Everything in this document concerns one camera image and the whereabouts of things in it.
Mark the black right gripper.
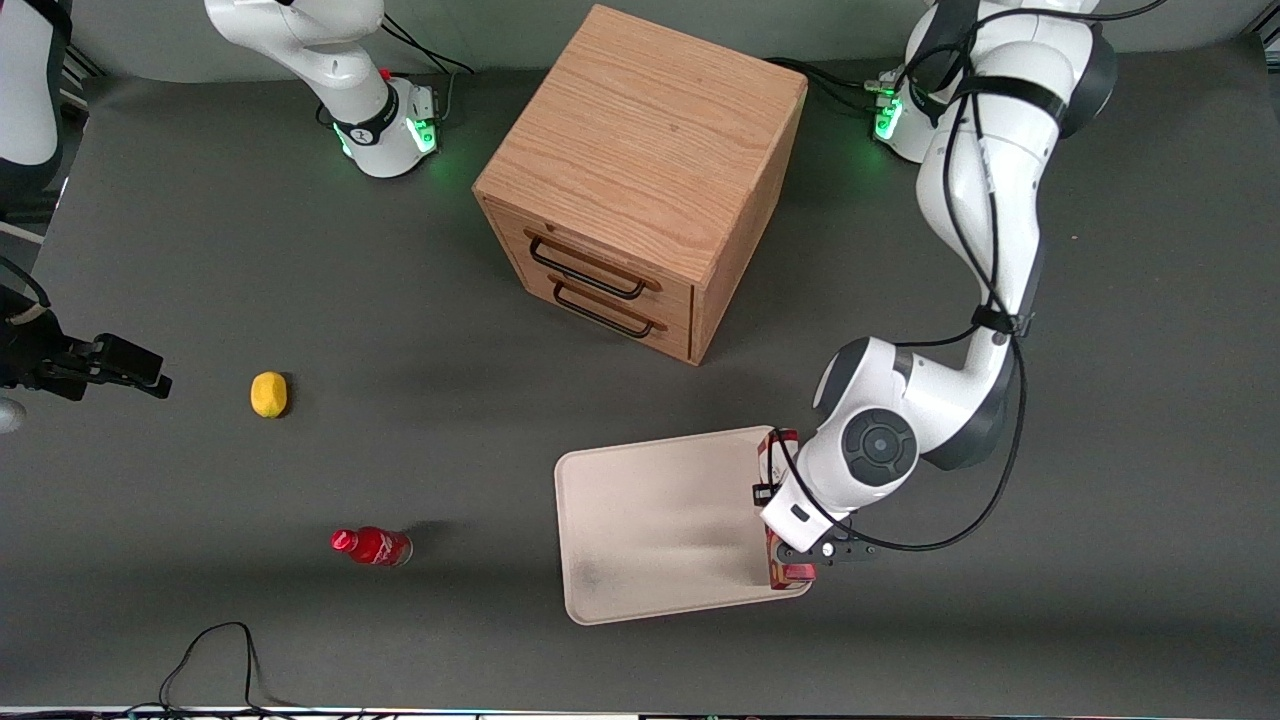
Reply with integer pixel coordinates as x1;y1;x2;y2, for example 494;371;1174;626
0;288;174;403

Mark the red cookie box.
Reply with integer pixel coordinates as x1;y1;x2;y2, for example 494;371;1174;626
756;428;819;587

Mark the beige plastic tray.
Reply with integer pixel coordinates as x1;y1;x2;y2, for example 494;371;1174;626
553;425;814;627

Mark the yellow lemon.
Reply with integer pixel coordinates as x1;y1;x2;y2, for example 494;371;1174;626
250;371;289;419

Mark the red plastic bottle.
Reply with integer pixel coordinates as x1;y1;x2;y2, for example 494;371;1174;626
330;526;414;568

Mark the wooden drawer cabinet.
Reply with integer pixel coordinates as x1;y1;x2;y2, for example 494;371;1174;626
472;4;809;367

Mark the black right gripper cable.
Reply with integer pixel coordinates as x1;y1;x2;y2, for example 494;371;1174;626
0;255;53;329

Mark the metal frame rail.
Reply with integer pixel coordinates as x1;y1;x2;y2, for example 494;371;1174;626
60;42;109;123

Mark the black looped table cable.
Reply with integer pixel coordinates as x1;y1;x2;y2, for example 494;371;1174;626
158;621;311;717

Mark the wooden drawer with black handle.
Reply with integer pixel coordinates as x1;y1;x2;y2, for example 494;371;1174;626
497;245;696;363
483;198;696;321

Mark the black right arm base cable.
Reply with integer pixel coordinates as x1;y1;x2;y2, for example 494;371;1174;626
378;14;477;129

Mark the black arm base cable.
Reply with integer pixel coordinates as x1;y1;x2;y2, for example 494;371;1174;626
378;14;477;129
765;55;901;116

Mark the black left arm base cable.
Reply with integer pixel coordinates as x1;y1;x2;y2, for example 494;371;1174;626
765;55;901;116

